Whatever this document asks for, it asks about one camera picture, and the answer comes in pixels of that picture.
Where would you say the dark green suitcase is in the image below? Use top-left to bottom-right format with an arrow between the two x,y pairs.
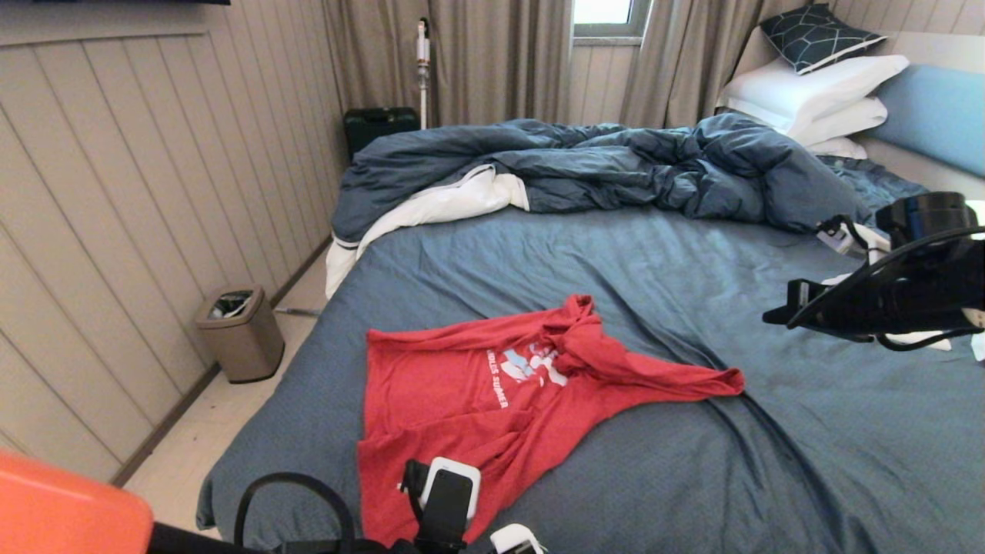
342,106 -> 421,164

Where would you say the blue headboard cushion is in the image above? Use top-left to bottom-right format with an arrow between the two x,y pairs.
868,65 -> 985,180

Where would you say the flat white remote control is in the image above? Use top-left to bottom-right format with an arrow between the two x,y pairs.
870,331 -> 953,352

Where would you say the large white pillow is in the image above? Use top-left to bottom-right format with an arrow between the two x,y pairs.
716,54 -> 910,139

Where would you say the dark geometric patterned cushion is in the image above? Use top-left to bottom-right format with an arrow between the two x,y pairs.
759,3 -> 887,76

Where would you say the dark blue crumpled duvet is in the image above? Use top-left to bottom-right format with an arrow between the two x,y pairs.
325,112 -> 874,301

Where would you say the white stick vacuum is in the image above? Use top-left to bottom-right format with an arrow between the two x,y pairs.
415,17 -> 431,130

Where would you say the beige trash bin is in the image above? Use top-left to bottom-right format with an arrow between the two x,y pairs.
192,286 -> 285,384

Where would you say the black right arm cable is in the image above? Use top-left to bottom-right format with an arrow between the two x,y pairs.
785,227 -> 985,352

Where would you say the red printed t-shirt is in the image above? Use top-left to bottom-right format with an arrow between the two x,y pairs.
356,295 -> 746,549

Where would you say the blue-grey bed sheet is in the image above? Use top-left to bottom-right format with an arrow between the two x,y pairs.
194,158 -> 985,554

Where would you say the beige curtain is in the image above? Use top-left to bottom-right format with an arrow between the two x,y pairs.
322,0 -> 575,128
619,0 -> 810,130

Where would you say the window with grey frame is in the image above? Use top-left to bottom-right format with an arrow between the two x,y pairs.
572,0 -> 652,39

